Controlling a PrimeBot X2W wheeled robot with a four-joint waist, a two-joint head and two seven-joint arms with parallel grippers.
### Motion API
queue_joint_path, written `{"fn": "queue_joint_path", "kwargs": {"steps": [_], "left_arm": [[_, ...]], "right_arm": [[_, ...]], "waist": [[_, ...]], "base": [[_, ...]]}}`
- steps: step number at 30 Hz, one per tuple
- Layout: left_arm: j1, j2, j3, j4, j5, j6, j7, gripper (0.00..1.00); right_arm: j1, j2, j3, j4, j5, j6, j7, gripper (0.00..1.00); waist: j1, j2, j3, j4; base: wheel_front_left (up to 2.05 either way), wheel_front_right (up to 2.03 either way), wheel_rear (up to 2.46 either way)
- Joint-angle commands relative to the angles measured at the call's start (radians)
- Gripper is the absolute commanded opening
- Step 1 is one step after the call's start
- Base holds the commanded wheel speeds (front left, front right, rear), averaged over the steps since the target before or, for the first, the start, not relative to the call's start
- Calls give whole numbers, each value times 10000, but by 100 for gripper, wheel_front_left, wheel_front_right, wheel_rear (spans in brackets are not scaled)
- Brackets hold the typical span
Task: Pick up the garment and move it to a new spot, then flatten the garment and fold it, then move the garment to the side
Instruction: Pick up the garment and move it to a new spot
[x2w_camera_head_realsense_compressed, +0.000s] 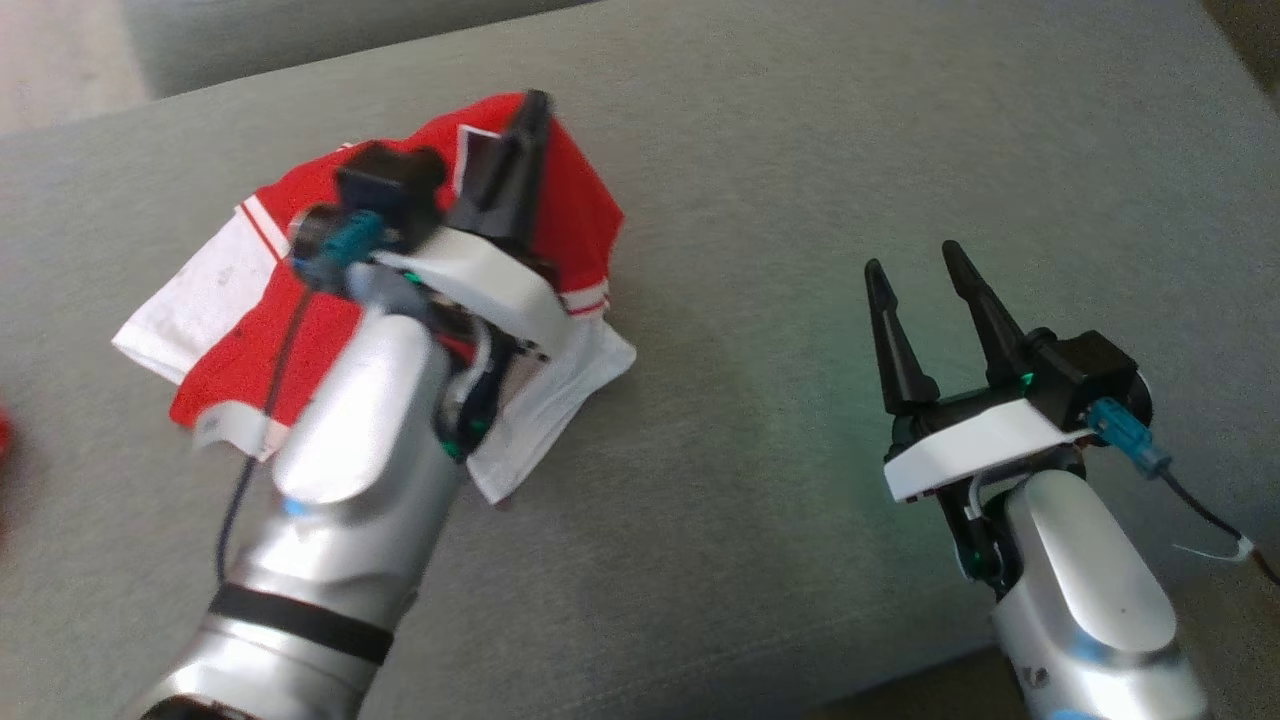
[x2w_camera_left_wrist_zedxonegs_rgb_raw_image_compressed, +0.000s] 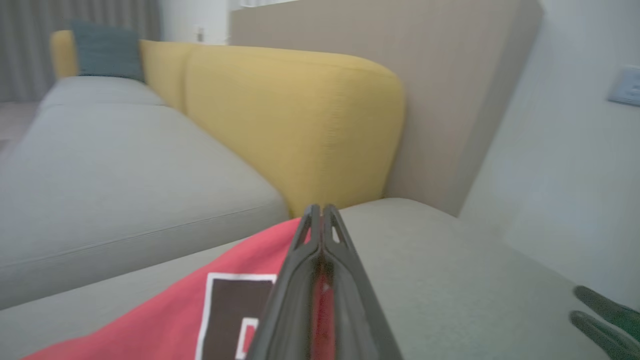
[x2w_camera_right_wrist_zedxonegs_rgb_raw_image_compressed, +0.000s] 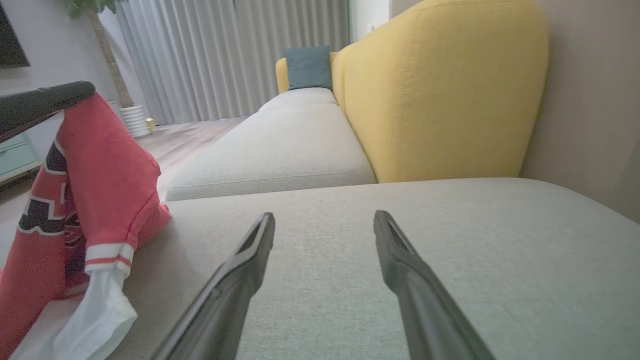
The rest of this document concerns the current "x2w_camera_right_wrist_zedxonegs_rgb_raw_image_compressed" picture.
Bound yellow sofa backrest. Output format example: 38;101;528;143
275;0;550;184

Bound red Bulls jersey white sleeves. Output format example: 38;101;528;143
0;92;172;360

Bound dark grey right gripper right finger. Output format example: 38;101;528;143
373;210;496;360

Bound grey pleated curtain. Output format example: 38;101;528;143
97;0;351;126

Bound indoor tree plant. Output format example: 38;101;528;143
62;0;136;109

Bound black wall television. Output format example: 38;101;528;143
0;2;31;69

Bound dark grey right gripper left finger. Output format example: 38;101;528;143
150;212;276;360

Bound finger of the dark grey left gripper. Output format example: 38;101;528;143
0;81;96;144

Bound white ribbed plant pot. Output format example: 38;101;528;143
120;103;152;140

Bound teal throw pillow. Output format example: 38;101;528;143
284;45;334;91

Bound grey and mint TV cabinet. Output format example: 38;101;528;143
0;131;45;187

